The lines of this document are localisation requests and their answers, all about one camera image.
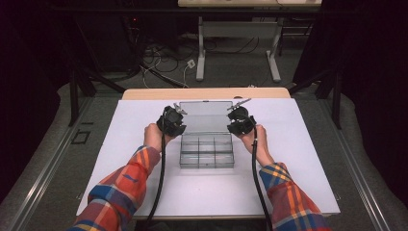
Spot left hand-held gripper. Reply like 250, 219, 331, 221
156, 102, 189, 138

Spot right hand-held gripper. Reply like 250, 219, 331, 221
226, 97, 258, 136

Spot clear plastic compartment box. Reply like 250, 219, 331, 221
178, 100, 236, 169

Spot person's left hand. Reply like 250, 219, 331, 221
143, 123, 171, 154

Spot white table mat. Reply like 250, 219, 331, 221
76, 97, 341, 218

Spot white desk with metal legs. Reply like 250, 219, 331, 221
177, 0, 322, 83

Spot black metal stand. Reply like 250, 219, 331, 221
67, 65, 127, 128
288, 67, 343, 130

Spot person's dark trousers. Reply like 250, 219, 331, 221
134, 218, 268, 231

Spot dark equipment with red light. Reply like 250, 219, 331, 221
73, 13, 145, 73

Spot black curtain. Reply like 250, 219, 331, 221
293, 0, 408, 206
0, 0, 78, 203

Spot white floor cable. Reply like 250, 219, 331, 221
140, 57, 191, 90

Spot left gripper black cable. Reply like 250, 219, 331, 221
140, 107, 168, 231

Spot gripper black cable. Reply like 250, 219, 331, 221
140, 107, 168, 231
251, 126, 275, 231

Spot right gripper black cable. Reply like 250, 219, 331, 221
251, 126, 275, 231

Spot black floor cable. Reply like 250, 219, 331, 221
205, 36, 261, 56

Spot aluminium floor rail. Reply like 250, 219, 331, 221
320, 99, 393, 231
6, 95, 94, 231

